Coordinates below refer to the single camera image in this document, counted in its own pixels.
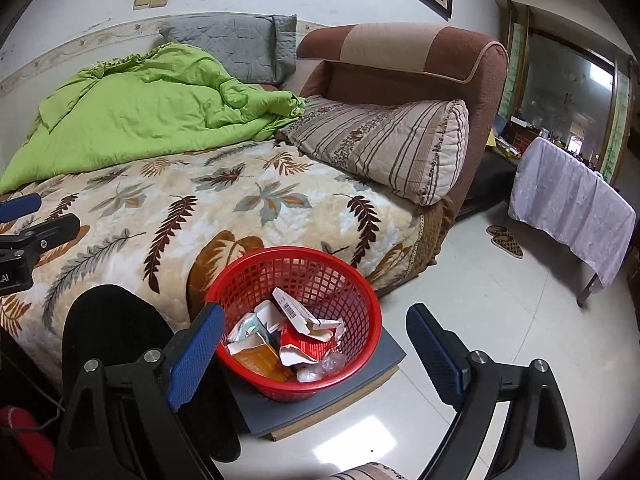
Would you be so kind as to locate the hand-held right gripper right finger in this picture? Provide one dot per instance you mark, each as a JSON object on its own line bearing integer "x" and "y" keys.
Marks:
{"x": 435, "y": 355}

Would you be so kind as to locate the wooden mirror cabinet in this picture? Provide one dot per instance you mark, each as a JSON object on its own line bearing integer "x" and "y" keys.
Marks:
{"x": 565, "y": 80}

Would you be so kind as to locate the green quilt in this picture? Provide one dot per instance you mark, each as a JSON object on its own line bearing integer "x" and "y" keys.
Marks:
{"x": 140, "y": 105}

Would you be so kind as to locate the striped pillow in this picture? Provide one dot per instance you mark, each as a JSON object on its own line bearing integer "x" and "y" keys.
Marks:
{"x": 390, "y": 145}

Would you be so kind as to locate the striped cushion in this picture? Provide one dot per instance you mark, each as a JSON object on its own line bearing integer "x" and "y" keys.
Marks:
{"x": 367, "y": 472}

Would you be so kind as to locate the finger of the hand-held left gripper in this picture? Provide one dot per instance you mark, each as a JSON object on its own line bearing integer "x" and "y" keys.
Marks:
{"x": 52, "y": 235}
{"x": 20, "y": 207}

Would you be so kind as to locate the table with lilac cloth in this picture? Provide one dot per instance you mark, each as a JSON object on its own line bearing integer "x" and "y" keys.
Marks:
{"x": 565, "y": 195}

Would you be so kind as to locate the teal tissue pack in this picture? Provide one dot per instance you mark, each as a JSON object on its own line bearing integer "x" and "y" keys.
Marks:
{"x": 247, "y": 327}

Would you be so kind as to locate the clear plastic bag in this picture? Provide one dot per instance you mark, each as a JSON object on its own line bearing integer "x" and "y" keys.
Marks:
{"x": 322, "y": 367}

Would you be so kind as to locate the grey quilted pillow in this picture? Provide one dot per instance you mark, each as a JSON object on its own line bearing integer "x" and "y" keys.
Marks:
{"x": 230, "y": 40}

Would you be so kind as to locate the low dark side table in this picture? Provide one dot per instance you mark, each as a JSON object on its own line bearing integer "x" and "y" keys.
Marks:
{"x": 492, "y": 175}

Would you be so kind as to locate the grey board stool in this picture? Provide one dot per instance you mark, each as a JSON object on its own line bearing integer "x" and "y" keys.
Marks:
{"x": 380, "y": 360}

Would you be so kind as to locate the brown sofa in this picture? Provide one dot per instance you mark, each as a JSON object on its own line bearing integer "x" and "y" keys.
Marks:
{"x": 400, "y": 50}

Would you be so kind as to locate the patterned slipper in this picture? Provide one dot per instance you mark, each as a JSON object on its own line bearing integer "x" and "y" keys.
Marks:
{"x": 500, "y": 232}
{"x": 507, "y": 247}

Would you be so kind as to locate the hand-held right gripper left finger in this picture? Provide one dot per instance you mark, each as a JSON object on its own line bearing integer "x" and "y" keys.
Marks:
{"x": 195, "y": 355}

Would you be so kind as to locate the person's black trouser leg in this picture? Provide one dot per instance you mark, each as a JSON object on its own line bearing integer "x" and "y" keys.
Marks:
{"x": 115, "y": 320}

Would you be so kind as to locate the brown lace-trimmed sofa cover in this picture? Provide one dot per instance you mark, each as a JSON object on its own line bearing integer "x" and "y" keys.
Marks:
{"x": 425, "y": 240}

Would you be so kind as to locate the red plastic mesh basket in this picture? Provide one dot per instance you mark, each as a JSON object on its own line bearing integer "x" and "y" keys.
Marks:
{"x": 350, "y": 280}

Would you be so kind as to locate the white barcode box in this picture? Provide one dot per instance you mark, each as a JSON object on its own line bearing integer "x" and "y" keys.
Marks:
{"x": 295, "y": 310}

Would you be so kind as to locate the orange box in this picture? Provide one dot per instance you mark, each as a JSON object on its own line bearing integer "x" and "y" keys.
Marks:
{"x": 260, "y": 360}

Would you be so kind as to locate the torn red carton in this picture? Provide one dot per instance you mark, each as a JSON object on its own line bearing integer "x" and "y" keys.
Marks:
{"x": 305, "y": 345}

